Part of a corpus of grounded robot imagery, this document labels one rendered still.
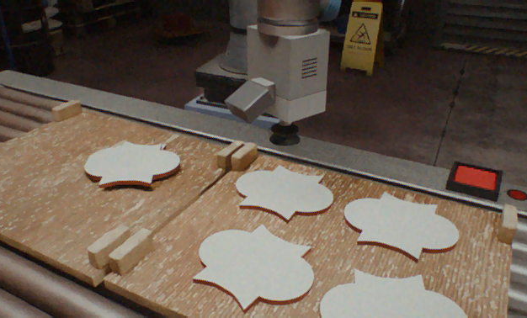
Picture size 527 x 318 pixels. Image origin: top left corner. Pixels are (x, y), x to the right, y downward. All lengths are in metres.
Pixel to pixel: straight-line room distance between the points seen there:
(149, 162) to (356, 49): 3.60
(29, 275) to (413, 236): 0.47
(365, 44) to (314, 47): 3.66
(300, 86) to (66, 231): 0.36
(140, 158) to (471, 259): 0.50
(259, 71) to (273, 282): 0.26
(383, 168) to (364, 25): 3.46
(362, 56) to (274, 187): 3.59
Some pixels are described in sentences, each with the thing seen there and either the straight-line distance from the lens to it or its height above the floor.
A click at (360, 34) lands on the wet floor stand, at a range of 4.24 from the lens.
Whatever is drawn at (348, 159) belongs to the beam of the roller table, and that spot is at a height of 0.92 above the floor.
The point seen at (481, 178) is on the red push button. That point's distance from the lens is 0.81.
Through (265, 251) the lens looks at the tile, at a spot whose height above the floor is 0.94.
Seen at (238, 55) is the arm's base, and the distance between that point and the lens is 1.14.
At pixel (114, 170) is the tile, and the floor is 0.95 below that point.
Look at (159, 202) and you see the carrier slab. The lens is 0.68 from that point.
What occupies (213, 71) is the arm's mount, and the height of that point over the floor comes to 0.96.
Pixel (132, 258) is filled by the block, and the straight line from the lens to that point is 0.57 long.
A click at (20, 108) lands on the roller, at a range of 1.16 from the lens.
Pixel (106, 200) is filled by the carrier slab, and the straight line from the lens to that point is 0.71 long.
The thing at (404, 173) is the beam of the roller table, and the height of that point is 0.92.
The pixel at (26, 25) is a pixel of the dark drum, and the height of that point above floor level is 0.46.
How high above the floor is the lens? 1.31
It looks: 28 degrees down
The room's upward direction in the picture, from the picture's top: straight up
